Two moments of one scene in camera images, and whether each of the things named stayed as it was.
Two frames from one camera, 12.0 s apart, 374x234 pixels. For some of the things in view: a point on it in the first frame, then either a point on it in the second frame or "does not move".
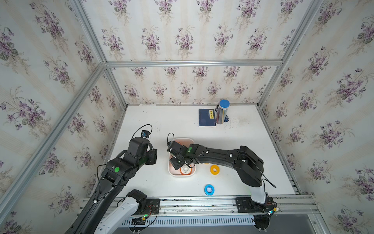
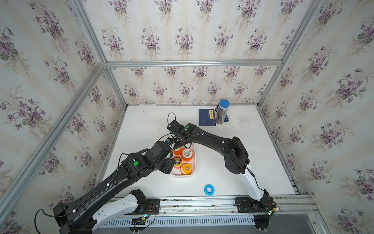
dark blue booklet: x=206 y=118 does not move
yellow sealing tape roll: x=215 y=169 -> x=187 y=169
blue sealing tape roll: x=209 y=190 does not move
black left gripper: x=153 y=155 -> x=169 y=167
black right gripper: x=176 y=166 -> x=177 y=146
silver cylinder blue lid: x=222 y=110 does not move
